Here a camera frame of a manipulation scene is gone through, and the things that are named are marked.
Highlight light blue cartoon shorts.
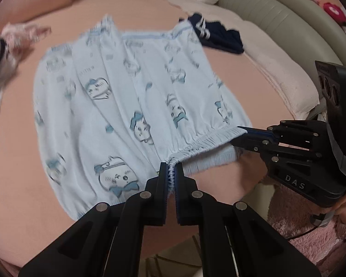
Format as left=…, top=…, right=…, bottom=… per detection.
left=33, top=16, right=251, bottom=220

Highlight beige bed blanket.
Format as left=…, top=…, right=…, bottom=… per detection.
left=166, top=0, right=319, bottom=119

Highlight pink fluffy rug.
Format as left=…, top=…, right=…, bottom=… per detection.
left=263, top=177, right=346, bottom=276

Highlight grey padded headboard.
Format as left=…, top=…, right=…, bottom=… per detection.
left=218, top=0, right=346, bottom=75

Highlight navy striped folded garment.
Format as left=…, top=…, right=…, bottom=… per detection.
left=186, top=12, right=244, bottom=54

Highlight pink patterned garment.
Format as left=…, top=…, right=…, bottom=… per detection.
left=0, top=23, right=52, bottom=60

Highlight gold wire stool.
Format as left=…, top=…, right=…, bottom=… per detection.
left=139, top=233, right=203, bottom=277

